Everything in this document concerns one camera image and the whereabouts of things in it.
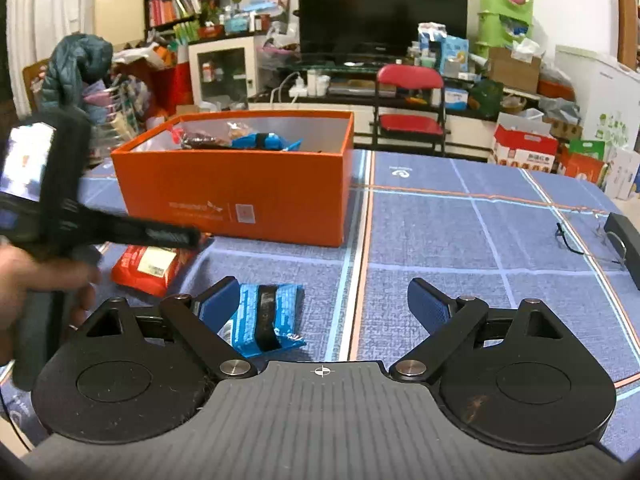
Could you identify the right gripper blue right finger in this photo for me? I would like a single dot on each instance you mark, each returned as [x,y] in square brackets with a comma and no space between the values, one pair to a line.
[431,307]

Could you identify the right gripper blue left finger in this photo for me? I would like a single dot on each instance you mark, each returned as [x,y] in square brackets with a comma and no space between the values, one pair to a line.
[216,305]

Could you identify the blue black striped snack pack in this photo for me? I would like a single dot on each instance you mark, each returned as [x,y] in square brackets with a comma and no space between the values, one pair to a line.
[266,320]

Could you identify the red snack bag yellow label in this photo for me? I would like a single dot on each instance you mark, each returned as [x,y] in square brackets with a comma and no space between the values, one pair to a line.
[153,270]

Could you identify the person's left hand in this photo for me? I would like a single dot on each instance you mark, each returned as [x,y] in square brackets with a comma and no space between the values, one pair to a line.
[22,274]

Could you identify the blue patterned tablecloth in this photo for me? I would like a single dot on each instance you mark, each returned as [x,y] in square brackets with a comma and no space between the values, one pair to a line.
[470,229]

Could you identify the teal puffer jacket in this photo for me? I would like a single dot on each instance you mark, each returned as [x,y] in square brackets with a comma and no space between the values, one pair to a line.
[77,61]

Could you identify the orange cardboard box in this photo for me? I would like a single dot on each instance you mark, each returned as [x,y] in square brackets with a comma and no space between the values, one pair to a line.
[299,197]

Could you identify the blue oreo pack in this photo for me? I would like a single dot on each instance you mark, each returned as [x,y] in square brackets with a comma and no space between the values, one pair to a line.
[265,141]

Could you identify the red white cardboard carton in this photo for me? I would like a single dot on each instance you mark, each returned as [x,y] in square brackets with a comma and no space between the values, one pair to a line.
[523,143]

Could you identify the white air conditioner unit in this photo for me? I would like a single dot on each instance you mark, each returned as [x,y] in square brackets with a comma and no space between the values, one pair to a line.
[119,21]

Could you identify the white glass door cabinet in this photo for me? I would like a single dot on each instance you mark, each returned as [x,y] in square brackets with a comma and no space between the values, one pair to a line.
[224,72]

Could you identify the red folding chair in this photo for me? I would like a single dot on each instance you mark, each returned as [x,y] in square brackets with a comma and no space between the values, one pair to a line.
[409,105]

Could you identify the brown cardboard box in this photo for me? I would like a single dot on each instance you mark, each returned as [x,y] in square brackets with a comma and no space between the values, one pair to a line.
[511,72]

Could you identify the green stacked storage bins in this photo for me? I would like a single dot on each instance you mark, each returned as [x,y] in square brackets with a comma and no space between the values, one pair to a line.
[503,22]

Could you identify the black flat television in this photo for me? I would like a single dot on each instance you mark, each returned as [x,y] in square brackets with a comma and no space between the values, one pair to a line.
[373,27]

